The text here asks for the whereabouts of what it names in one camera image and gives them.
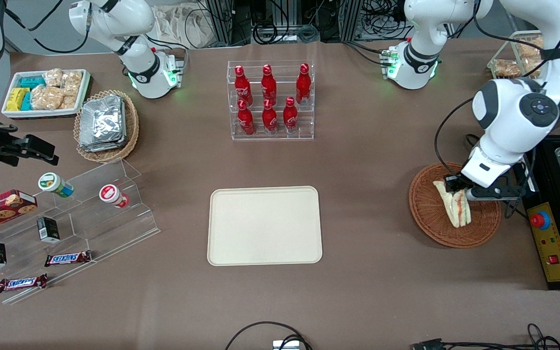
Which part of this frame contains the triangular sandwich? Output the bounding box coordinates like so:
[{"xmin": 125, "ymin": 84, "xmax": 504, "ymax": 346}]
[{"xmin": 432, "ymin": 181, "xmax": 473, "ymax": 228}]

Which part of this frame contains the cream plastic tray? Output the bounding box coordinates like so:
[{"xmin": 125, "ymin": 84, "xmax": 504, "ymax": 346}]
[{"xmin": 207, "ymin": 186, "xmax": 323, "ymax": 266}]

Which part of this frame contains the black cable with plug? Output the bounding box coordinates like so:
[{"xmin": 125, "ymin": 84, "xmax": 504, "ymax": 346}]
[{"xmin": 411, "ymin": 323, "xmax": 560, "ymax": 350}]

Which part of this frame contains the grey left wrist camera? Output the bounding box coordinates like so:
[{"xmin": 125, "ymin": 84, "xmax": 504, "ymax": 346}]
[{"xmin": 466, "ymin": 185, "xmax": 526, "ymax": 201}]

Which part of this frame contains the beige cloth bag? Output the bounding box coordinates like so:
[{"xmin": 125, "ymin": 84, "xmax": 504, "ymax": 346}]
[{"xmin": 151, "ymin": 5, "xmax": 217, "ymax": 49}]

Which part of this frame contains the snickers chocolate bar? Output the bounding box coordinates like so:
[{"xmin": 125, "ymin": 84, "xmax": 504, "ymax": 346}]
[
  {"xmin": 0, "ymin": 274, "xmax": 48, "ymax": 293},
  {"xmin": 44, "ymin": 250, "xmax": 92, "ymax": 267}
]

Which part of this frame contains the red lid yogurt cup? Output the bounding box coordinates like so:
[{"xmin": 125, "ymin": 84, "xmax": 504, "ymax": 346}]
[{"xmin": 99, "ymin": 184, "xmax": 130, "ymax": 209}]

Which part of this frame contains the green lid yogurt cup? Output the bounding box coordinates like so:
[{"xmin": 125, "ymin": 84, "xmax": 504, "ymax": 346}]
[{"xmin": 38, "ymin": 172, "xmax": 74, "ymax": 198}]

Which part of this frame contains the yellow snack pack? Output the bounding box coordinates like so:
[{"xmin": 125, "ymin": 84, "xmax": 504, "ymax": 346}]
[{"xmin": 6, "ymin": 87, "xmax": 30, "ymax": 111}]

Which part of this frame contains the white rectangular snack bin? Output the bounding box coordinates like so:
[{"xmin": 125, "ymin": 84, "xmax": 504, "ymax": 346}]
[{"xmin": 1, "ymin": 69, "xmax": 91, "ymax": 119}]

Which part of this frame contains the clear acrylic bottle rack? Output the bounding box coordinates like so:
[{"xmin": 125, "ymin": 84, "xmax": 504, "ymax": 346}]
[{"xmin": 227, "ymin": 60, "xmax": 315, "ymax": 141}]

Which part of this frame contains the red emergency stop button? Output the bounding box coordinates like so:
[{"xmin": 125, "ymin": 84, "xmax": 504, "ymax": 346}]
[{"xmin": 530, "ymin": 210, "xmax": 551, "ymax": 230}]

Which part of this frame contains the red cola bottle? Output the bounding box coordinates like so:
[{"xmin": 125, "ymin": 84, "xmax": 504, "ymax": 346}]
[
  {"xmin": 296, "ymin": 63, "xmax": 312, "ymax": 105},
  {"xmin": 283, "ymin": 96, "xmax": 299, "ymax": 133},
  {"xmin": 262, "ymin": 99, "xmax": 279, "ymax": 135},
  {"xmin": 237, "ymin": 100, "xmax": 256, "ymax": 136},
  {"xmin": 234, "ymin": 66, "xmax": 253, "ymax": 106},
  {"xmin": 261, "ymin": 64, "xmax": 278, "ymax": 105}
]

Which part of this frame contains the red tartan cookie box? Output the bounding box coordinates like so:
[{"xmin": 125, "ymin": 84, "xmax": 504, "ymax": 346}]
[{"xmin": 0, "ymin": 189, "xmax": 38, "ymax": 238}]

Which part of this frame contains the black coiled cable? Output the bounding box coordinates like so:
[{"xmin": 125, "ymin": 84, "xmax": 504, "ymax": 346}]
[{"xmin": 252, "ymin": 19, "xmax": 290, "ymax": 45}]

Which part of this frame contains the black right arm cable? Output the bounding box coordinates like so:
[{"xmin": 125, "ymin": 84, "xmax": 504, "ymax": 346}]
[{"xmin": 5, "ymin": 0, "xmax": 91, "ymax": 54}]

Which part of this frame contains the round brown wicker basket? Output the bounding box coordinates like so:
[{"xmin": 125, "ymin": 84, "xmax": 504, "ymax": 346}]
[{"xmin": 409, "ymin": 163, "xmax": 502, "ymax": 248}]

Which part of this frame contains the aluminium foil container stack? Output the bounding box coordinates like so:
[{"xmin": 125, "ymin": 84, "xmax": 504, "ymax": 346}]
[{"xmin": 78, "ymin": 95, "xmax": 127, "ymax": 152}]

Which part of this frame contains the cream wire rack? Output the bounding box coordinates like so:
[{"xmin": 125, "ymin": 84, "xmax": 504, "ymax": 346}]
[{"xmin": 487, "ymin": 30, "xmax": 560, "ymax": 120}]

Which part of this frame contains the black appliance base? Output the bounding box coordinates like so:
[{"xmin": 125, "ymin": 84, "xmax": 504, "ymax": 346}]
[{"xmin": 509, "ymin": 139, "xmax": 560, "ymax": 291}]

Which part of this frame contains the grey coiled cable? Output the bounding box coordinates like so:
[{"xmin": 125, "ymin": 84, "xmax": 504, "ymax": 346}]
[{"xmin": 297, "ymin": 24, "xmax": 320, "ymax": 43}]

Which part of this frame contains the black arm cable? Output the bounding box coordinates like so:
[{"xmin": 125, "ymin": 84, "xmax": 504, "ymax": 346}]
[
  {"xmin": 5, "ymin": 0, "xmax": 91, "ymax": 54},
  {"xmin": 435, "ymin": 0, "xmax": 560, "ymax": 178}
]

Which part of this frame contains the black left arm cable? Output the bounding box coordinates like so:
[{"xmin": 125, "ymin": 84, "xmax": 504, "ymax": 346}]
[{"xmin": 435, "ymin": 0, "xmax": 560, "ymax": 178}]

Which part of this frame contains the yellow control panel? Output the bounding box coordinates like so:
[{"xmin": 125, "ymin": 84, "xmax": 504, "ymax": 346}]
[{"xmin": 526, "ymin": 202, "xmax": 560, "ymax": 282}]

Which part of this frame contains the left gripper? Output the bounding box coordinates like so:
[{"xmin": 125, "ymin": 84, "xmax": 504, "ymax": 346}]
[{"xmin": 444, "ymin": 146, "xmax": 510, "ymax": 194}]

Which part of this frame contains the black looped cable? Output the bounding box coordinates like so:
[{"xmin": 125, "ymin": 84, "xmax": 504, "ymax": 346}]
[{"xmin": 225, "ymin": 321, "xmax": 312, "ymax": 350}]

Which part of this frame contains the clear acrylic step shelf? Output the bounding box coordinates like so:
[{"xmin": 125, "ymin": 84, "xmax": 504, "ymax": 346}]
[{"xmin": 0, "ymin": 158, "xmax": 160, "ymax": 306}]

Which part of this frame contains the oval light wicker basket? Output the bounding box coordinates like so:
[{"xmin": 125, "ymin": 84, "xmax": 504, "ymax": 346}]
[{"xmin": 74, "ymin": 90, "xmax": 140, "ymax": 163}]

